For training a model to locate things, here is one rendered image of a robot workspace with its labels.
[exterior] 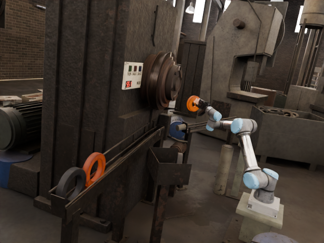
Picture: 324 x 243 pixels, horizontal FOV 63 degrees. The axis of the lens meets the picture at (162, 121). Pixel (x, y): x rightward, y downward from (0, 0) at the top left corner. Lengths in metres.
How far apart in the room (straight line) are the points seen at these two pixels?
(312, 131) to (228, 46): 1.88
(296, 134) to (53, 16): 3.42
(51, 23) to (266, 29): 3.38
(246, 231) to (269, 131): 2.10
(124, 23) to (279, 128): 2.94
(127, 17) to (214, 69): 3.23
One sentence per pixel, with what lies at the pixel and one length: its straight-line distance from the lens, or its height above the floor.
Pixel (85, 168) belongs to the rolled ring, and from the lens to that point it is 1.41.
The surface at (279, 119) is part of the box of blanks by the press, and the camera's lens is 4.11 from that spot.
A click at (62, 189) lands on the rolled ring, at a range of 1.28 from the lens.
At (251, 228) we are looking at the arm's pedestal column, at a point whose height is 0.15.
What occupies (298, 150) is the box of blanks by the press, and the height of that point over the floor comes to 0.28.
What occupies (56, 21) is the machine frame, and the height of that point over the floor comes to 1.43.
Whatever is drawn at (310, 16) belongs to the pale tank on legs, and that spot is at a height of 3.26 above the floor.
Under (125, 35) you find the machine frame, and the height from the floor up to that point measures 1.40.
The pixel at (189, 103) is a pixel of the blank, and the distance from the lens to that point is 2.58.
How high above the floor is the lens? 1.31
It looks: 14 degrees down
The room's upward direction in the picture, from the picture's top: 8 degrees clockwise
